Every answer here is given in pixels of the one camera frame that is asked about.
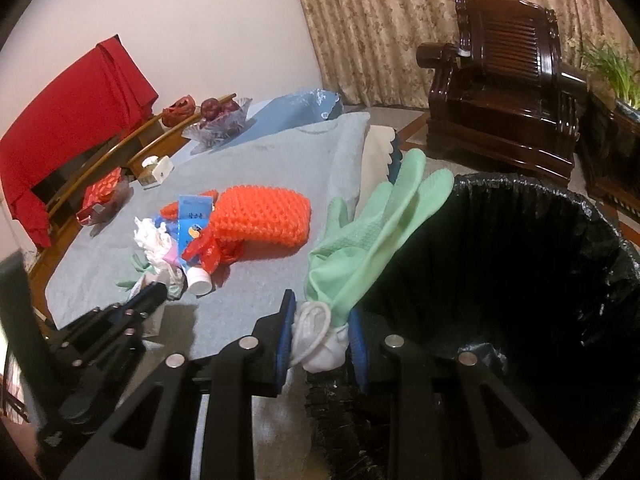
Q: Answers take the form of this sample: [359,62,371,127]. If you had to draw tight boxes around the trash bin with black liner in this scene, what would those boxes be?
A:
[302,172,640,480]

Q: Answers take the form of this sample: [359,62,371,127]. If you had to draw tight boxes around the glass fruit bowl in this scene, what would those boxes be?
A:
[182,97,253,153]

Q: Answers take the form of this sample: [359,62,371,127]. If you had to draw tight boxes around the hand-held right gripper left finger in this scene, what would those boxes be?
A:
[57,288,301,480]

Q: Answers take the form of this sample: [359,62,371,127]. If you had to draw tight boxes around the red plastic bag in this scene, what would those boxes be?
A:
[180,232,241,273]

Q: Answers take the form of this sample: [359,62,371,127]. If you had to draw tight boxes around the green rubber glove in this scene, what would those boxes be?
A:
[306,149,455,328]
[116,252,188,301]

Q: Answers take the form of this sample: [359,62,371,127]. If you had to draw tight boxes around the dark wooden armchair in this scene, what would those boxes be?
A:
[416,0,588,188]

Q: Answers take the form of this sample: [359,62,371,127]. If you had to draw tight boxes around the red patterned bag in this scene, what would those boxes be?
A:
[76,167,132,236]

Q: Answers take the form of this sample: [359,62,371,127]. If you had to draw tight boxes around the light blue plastic sheet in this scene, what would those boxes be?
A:
[247,89,346,146]

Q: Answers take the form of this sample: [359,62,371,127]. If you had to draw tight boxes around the dark wooden side table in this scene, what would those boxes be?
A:
[580,92,640,216]

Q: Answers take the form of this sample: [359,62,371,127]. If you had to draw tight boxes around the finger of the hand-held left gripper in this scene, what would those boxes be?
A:
[47,282,167,348]
[65,317,151,376]

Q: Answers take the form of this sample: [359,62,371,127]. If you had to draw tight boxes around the red cloth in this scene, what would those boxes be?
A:
[0,37,160,251]

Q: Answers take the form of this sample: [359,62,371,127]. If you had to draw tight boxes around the dark blue plastic bag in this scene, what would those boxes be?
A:
[152,212,181,248]

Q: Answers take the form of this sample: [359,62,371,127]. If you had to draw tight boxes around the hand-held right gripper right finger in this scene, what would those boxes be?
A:
[348,307,583,480]

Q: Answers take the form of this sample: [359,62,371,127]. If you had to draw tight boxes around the beige patterned curtain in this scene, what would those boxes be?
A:
[287,0,626,111]

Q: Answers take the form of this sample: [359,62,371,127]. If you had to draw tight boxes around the small white box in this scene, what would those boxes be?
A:
[139,156,173,188]

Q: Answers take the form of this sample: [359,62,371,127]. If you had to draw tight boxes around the light blue tablecloth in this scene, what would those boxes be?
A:
[45,110,373,361]

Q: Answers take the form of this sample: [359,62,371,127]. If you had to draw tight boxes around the orange nubby mat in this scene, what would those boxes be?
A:
[159,186,312,248]

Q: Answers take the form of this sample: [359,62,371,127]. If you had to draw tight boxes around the green potted plant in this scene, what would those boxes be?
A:
[580,40,640,111]

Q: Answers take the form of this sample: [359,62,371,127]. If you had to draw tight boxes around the blue card packet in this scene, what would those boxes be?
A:
[176,195,213,256]

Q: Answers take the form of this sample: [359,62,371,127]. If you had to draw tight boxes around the cream scalloped cloth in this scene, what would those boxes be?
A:
[357,125,401,201]

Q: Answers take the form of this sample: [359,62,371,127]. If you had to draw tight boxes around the wooden dining chair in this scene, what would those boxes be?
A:
[25,91,238,311]

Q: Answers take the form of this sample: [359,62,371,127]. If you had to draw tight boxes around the white tissue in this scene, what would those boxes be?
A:
[132,217,173,266]

